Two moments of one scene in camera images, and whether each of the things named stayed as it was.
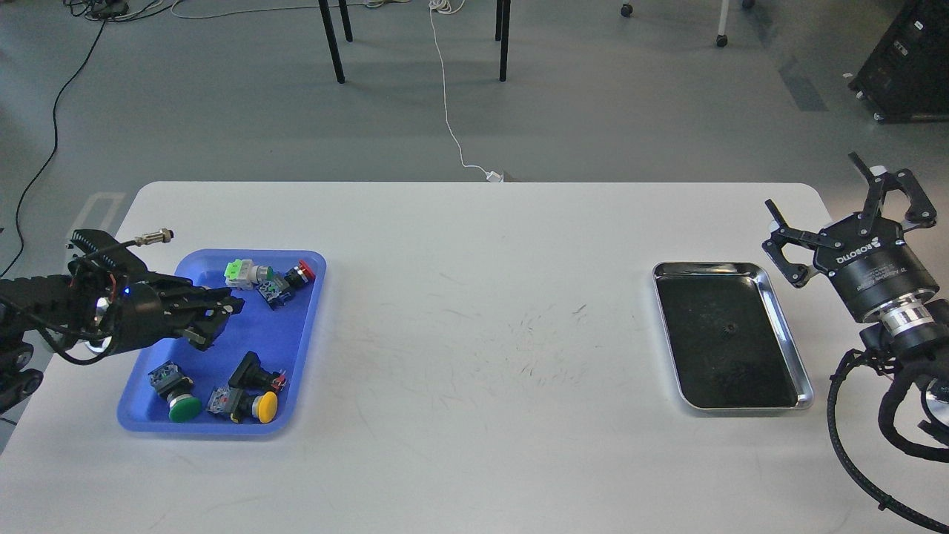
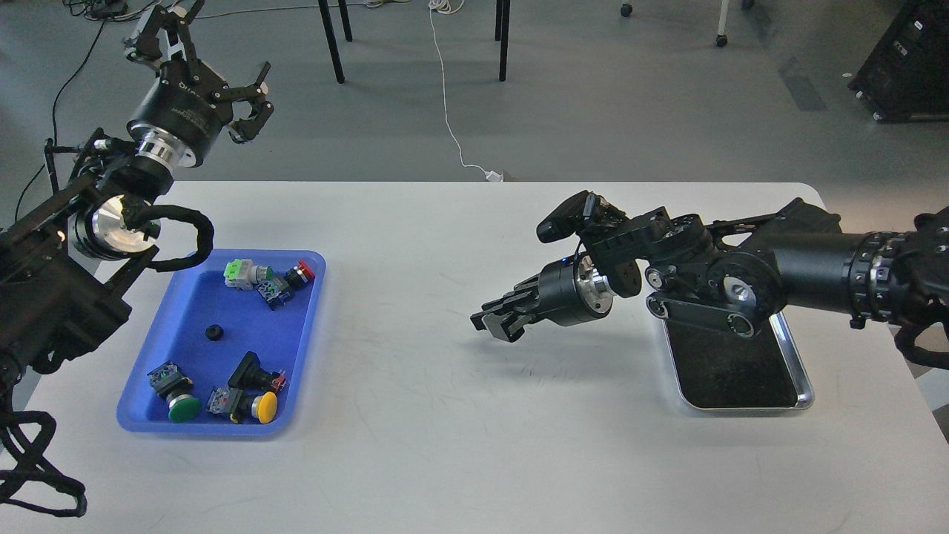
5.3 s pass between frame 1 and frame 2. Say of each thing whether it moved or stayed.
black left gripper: moved
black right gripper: moved
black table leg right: stayed
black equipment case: stayed
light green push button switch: stayed
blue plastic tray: stayed
